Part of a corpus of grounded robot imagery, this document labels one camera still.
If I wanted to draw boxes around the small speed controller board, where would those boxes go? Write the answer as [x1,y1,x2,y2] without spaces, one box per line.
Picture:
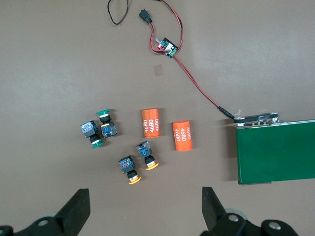
[155,37,178,59]

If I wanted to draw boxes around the thin black cable loop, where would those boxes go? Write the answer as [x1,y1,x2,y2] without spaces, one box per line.
[107,0,130,26]

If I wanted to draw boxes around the orange 4680 cylinder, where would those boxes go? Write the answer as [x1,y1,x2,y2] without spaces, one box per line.
[141,108,162,139]
[172,119,193,152]

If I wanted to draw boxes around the brown square tape patch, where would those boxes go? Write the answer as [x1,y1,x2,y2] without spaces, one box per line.
[152,64,165,76]

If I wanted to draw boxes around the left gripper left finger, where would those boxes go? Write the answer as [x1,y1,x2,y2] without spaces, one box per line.
[14,188,91,236]

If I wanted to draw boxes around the red black twisted wire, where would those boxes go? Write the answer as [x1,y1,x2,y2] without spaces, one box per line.
[148,21,164,54]
[159,0,185,54]
[175,56,237,120]

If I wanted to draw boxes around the green push button switch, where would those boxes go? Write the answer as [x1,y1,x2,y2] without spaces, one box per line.
[96,109,118,139]
[80,120,104,149]

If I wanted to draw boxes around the black connector plug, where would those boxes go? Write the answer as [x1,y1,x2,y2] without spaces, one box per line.
[139,9,154,24]

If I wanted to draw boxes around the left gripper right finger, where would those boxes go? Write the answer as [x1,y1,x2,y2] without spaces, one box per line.
[200,186,299,236]

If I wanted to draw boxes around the yellow push button switch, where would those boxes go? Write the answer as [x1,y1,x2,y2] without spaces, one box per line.
[118,155,142,185]
[136,141,159,171]

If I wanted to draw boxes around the green conveyor belt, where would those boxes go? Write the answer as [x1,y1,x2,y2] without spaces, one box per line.
[233,112,315,185]

